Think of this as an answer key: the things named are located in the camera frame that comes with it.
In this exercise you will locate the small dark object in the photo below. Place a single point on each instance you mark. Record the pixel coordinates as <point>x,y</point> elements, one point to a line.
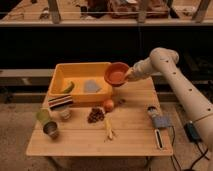
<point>120,101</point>

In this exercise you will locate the green cup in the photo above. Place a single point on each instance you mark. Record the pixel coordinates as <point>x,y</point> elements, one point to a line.
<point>43,116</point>

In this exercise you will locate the white black peeler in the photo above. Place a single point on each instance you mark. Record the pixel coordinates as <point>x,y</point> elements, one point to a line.
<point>159,139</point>

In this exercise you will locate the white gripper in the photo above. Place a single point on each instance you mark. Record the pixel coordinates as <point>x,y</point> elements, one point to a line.
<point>130,76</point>

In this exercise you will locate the green cucumber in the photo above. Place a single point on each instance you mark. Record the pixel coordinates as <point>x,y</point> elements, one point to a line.
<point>69,88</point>

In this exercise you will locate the orange fruit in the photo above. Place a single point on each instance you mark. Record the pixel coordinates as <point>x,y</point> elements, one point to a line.
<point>108,105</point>

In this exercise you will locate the yellow plastic tray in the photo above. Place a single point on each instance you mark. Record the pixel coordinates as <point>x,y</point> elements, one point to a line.
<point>80,74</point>

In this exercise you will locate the black power adapter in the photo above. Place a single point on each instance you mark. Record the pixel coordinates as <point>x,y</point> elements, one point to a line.
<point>192,133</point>

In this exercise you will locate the orange bowl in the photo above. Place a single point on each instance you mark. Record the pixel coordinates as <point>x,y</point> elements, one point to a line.
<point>115,74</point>

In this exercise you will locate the bunch of dark grapes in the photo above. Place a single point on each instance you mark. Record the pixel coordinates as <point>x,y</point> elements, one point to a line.
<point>95,115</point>

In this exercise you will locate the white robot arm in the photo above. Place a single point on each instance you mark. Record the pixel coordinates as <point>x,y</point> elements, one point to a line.
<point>196,105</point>

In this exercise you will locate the blue cloth piece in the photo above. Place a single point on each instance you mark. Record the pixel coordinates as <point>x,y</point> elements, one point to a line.
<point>90,86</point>

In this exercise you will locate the wooden table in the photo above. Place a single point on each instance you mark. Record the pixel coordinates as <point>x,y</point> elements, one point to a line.
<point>134,133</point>

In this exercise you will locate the banana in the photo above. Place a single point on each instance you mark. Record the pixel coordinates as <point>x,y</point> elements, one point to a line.
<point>110,134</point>

